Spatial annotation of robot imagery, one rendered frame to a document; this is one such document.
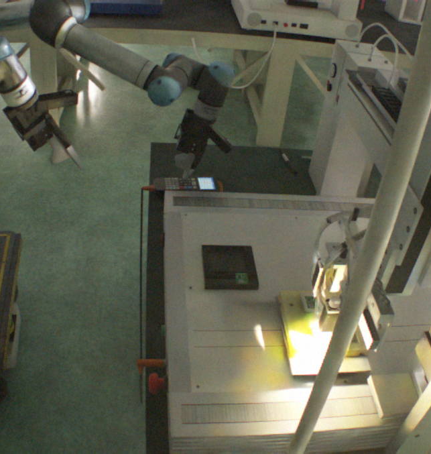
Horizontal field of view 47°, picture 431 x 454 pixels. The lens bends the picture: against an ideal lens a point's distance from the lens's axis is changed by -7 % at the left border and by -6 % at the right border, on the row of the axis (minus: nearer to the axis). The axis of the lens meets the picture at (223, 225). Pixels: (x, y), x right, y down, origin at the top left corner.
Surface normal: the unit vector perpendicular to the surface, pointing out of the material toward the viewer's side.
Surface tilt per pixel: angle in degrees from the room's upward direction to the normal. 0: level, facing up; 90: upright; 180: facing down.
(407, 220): 90
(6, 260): 0
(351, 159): 90
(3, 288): 0
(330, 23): 90
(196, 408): 0
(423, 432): 90
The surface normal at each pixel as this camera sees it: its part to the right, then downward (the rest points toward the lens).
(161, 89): -0.25, 0.58
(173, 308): 0.11, -0.78
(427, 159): -0.99, -0.03
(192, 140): 0.17, 0.62
